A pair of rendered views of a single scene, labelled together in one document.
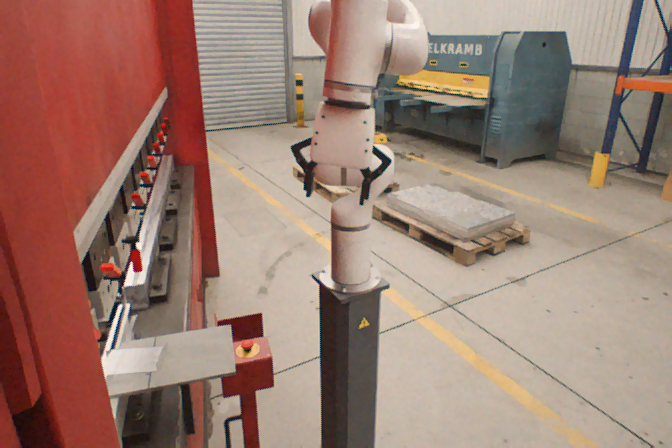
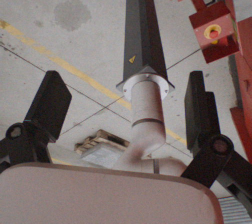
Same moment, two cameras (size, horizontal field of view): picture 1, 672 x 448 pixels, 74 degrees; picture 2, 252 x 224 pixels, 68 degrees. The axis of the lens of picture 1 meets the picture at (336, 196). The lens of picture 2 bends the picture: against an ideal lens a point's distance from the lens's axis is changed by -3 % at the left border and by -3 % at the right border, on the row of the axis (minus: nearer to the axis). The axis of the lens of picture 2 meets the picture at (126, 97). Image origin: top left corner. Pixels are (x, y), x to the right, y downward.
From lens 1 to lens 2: 65 cm
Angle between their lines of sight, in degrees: 23
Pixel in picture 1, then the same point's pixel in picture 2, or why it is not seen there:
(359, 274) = (137, 88)
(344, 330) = (144, 51)
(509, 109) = not seen: hidden behind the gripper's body
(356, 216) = (141, 131)
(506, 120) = not seen: hidden behind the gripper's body
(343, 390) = (143, 23)
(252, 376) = (205, 15)
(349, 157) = (46, 209)
